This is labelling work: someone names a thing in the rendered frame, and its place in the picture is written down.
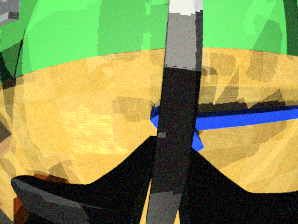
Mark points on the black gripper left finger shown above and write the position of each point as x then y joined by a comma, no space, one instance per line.
115,198

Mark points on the green flat mat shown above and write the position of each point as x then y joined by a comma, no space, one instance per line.
51,32

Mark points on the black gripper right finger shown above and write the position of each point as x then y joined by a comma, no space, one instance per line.
211,198

